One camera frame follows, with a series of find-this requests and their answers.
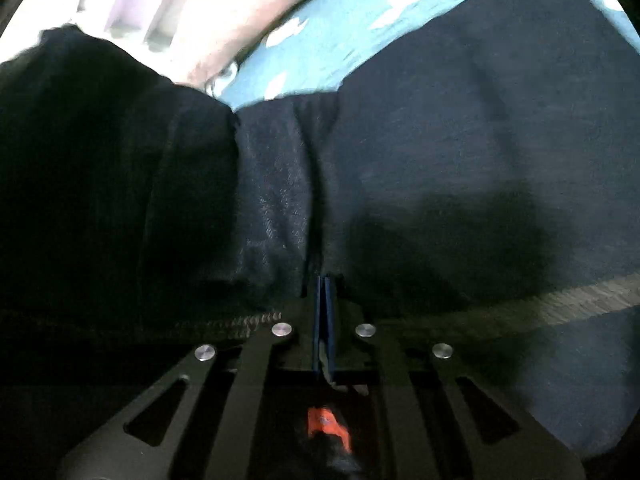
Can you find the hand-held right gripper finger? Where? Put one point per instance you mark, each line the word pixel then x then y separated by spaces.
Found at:
pixel 330 320
pixel 320 320

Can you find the dark denim jacket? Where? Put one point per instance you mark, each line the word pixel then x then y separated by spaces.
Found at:
pixel 450 135

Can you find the red object under bed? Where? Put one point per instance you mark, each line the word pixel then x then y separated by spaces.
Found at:
pixel 325 425

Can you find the teal quilted bed sheet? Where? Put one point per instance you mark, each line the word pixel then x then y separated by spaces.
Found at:
pixel 360 20

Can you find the pink duvet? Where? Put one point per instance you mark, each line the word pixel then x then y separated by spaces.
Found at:
pixel 235 15

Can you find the lavender wall shelf unit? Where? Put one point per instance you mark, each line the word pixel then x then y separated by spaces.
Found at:
pixel 125 0

